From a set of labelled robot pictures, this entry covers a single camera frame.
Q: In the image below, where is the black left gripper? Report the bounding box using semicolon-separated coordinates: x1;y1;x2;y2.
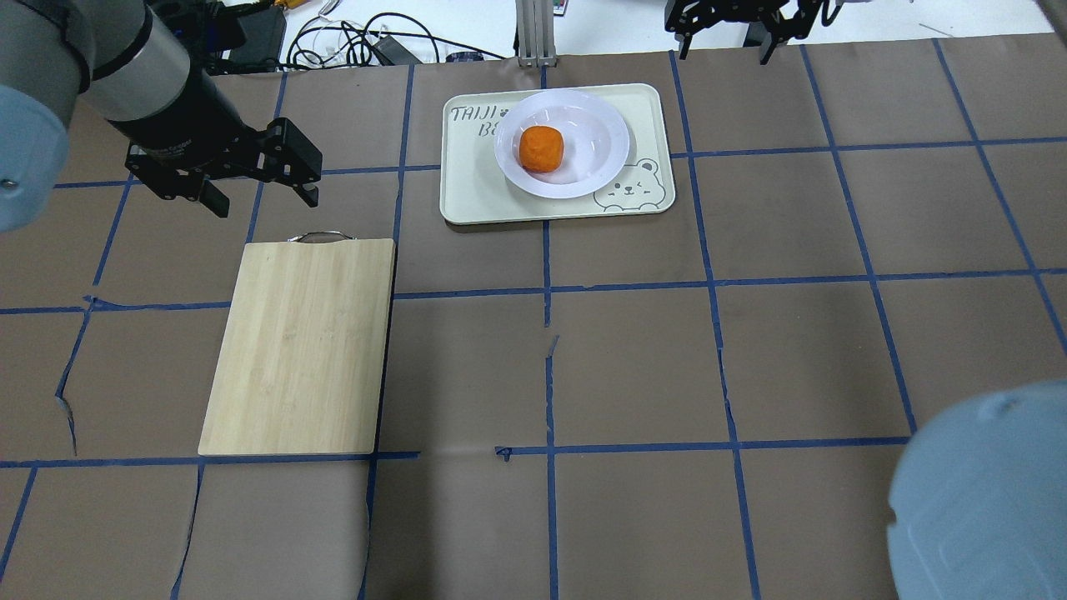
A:
109;72;323;219

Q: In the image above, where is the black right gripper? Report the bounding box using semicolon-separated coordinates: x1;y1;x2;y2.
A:
664;1;826;65

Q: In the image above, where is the white round plate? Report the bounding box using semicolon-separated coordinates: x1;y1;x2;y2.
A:
493;88;630;200

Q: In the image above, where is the orange fruit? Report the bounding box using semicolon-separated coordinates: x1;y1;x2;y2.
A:
517;125;566;173

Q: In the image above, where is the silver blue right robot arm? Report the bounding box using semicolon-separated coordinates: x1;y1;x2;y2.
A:
664;1;1064;599

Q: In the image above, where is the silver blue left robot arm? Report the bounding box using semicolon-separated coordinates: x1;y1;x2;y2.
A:
1;1;323;232

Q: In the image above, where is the cream bear tray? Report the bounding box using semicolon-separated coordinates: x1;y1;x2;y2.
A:
439;83;676;227

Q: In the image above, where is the black flat power brick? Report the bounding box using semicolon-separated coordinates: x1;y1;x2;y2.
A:
220;7;287;73

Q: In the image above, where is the bamboo cutting board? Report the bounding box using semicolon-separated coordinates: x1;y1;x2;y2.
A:
198;238;396;457

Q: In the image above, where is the aluminium frame post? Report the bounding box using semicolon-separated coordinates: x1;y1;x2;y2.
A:
515;1;558;68

